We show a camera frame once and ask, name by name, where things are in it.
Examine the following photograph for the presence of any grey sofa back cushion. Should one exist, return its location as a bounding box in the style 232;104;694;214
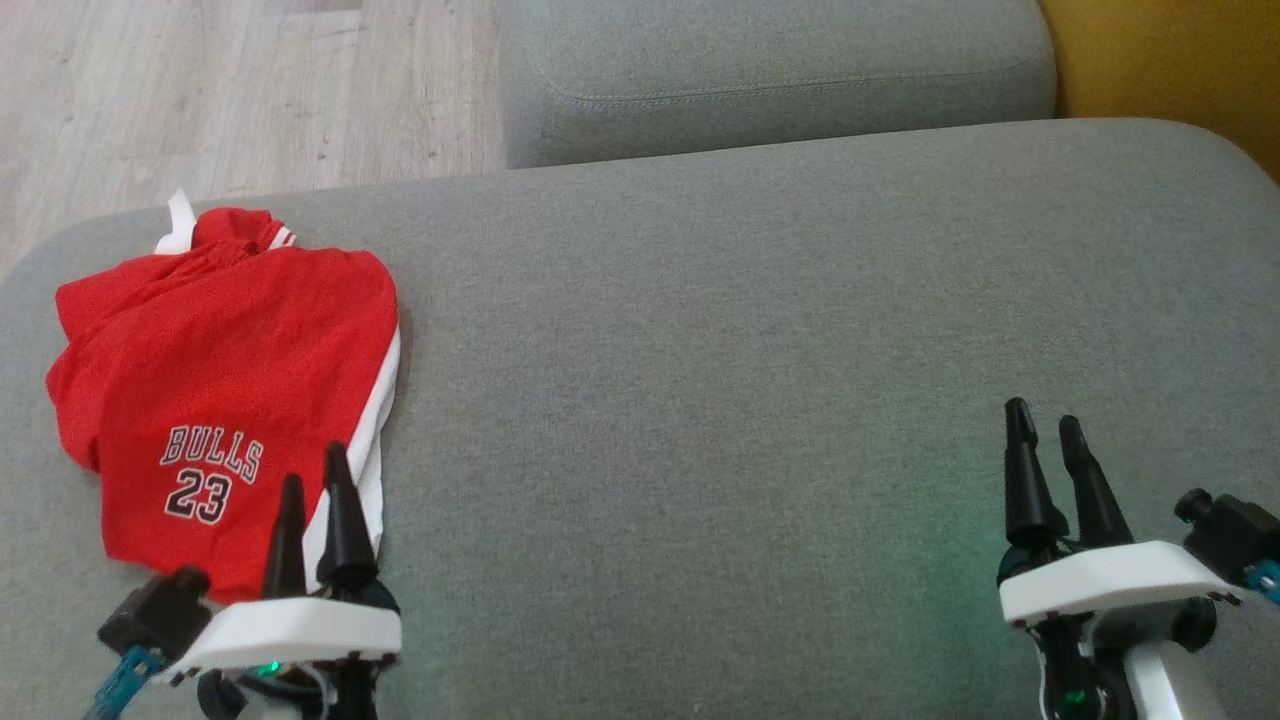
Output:
503;0;1059;169

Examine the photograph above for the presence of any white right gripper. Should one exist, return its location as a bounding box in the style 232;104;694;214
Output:
998;397;1241;720

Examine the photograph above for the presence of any yellow sofa backrest cushion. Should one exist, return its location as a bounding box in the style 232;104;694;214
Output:
1040;0;1280;186

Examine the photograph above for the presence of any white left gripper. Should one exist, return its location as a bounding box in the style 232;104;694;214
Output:
165;441;403;720

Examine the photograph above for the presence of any large grey sofa seat cushion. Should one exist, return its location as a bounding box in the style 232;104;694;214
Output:
0;118;1280;720

